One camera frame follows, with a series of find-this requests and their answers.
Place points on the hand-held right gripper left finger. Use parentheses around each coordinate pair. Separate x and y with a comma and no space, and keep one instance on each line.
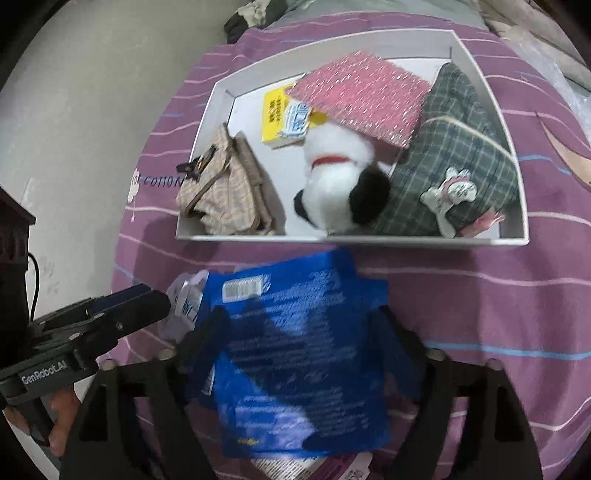
(194,350)

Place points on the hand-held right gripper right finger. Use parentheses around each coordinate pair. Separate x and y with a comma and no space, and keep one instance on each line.
(401,350)

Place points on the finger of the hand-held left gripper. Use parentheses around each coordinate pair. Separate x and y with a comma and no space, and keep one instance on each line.
(120,297)
(138,311)

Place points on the pale lavender plastic packet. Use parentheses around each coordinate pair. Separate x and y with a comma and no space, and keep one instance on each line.
(184,304)

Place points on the blue plastic packet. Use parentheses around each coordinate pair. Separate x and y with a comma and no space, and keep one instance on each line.
(300,346)

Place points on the beige plaid bear pouch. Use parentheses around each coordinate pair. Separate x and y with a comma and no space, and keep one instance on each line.
(226,194)

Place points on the white cardboard box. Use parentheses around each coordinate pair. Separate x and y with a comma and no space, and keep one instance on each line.
(277,194)

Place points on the white black plush dog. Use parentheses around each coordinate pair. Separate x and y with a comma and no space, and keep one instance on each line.
(332,184)

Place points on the dark green plaid pouch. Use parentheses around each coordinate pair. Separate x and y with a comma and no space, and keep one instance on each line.
(461,152)

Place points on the yellow white book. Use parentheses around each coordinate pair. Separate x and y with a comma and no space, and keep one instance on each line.
(272,115)

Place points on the pink glitter scouring pad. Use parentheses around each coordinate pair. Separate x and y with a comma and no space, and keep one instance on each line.
(364,97)

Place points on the person's left hand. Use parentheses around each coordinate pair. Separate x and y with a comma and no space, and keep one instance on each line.
(64,415)

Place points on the dark bedside cabinet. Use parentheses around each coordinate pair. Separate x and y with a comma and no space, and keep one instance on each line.
(14,258)

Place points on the clear plastic bag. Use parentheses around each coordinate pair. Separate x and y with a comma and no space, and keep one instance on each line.
(572,106)

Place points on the dark and white cloth bundle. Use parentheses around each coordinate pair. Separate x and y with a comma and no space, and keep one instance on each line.
(249,18)

